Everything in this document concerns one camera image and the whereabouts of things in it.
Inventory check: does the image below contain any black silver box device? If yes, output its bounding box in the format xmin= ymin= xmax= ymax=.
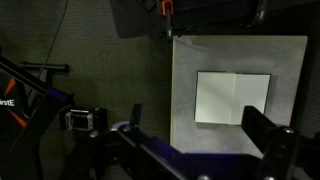
xmin=59 ymin=106 xmax=109 ymax=133

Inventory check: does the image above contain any thin black floor cable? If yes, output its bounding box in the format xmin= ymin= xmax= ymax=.
xmin=35 ymin=0 xmax=70 ymax=81

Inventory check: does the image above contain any black stand base bar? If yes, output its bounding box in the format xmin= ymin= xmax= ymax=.
xmin=20 ymin=62 xmax=71 ymax=88

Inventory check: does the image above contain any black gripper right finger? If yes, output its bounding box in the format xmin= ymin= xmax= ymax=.
xmin=240 ymin=105 xmax=320 ymax=180

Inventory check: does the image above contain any orange black clamp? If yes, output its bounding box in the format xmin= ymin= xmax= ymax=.
xmin=160 ymin=0 xmax=175 ymax=42

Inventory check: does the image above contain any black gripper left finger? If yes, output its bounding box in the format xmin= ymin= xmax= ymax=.
xmin=59 ymin=103 xmax=201 ymax=180

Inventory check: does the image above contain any black bag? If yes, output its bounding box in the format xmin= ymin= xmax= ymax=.
xmin=109 ymin=0 xmax=268 ymax=40

